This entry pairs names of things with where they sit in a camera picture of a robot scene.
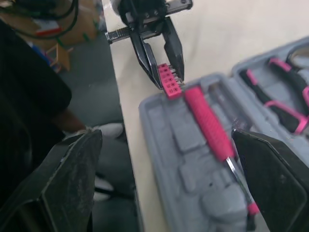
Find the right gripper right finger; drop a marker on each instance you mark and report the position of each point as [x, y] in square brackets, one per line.
[277, 183]

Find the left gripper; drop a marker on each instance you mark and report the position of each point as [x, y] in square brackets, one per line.
[154, 12]

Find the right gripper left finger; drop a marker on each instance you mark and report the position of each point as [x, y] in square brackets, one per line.
[62, 183]

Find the pink screwdriver bit holder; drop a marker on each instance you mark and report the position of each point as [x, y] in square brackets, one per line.
[169, 82]

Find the grey tool case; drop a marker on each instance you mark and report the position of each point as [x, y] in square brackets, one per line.
[188, 154]

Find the black and pink pliers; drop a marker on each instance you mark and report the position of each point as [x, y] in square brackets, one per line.
[285, 111]

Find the cardboard box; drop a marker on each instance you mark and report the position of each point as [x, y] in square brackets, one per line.
[80, 24]

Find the wooden stool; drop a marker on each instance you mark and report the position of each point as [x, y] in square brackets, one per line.
[63, 56]

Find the person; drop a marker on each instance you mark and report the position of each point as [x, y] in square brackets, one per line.
[29, 84]

